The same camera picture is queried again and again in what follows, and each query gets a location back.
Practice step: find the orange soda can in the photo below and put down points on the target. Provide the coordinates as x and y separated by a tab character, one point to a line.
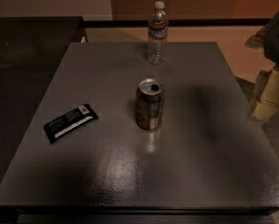
149	103

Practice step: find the clear plastic water bottle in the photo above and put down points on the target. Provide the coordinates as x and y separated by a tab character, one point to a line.
157	31

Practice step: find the black snack bar packet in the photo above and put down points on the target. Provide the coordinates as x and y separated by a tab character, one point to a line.
69	122

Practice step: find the yellow cardboard box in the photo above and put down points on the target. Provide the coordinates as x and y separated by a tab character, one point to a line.
265	100

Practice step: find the dark object at right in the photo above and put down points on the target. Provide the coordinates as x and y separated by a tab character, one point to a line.
267	38

